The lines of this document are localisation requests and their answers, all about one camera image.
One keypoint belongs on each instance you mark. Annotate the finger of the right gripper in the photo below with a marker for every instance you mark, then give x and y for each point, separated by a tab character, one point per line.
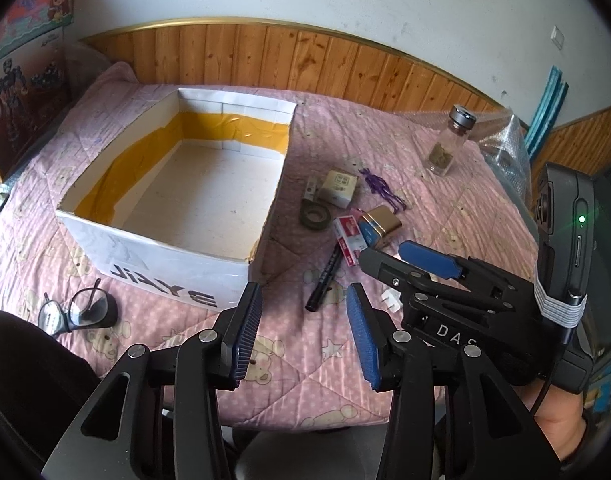
392	272
429	260

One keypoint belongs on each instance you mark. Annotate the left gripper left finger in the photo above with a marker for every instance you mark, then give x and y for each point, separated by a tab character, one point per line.
238	328

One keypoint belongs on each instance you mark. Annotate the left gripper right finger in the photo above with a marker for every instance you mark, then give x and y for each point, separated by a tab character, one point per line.
371	329

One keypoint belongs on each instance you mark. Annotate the white power adapter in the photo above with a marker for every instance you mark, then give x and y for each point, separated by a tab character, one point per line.
392	299

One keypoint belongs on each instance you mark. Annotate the black marker pen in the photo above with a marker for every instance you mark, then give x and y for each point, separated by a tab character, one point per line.
316	298

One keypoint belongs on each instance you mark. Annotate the gold tin box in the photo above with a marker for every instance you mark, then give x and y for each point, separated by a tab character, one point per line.
377	225

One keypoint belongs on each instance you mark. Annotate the red staples box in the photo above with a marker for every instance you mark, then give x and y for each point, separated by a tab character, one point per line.
349	238

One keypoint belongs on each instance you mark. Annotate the purple action figure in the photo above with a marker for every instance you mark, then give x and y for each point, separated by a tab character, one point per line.
379	186

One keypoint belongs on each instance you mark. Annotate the cream tissue pack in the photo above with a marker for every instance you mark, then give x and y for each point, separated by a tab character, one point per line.
338	189

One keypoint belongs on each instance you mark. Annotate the dark tape roll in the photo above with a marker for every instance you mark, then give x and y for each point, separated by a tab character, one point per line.
314	216

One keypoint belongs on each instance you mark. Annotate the right hand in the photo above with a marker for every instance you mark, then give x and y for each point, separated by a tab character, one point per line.
560	417

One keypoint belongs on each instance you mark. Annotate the white cardboard box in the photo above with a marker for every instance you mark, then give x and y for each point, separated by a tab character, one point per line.
180	202

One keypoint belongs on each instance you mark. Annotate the glass jar with lid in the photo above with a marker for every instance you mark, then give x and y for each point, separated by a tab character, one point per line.
451	140

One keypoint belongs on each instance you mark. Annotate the bubble wrap sheet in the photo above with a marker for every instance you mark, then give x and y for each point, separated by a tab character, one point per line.
495	148

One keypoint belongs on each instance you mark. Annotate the black eyeglasses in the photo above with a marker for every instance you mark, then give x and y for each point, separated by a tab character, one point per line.
89	308

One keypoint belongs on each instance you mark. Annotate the blue plastic strips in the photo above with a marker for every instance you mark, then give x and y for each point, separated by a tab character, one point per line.
547	112

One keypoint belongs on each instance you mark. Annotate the robot toy box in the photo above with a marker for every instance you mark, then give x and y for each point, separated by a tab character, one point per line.
34	89

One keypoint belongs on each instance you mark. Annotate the colourful cartoon toy box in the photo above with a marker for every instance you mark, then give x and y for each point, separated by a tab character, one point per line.
28	19

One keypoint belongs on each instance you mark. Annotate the wooden wall panelling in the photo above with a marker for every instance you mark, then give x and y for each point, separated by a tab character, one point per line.
286	56

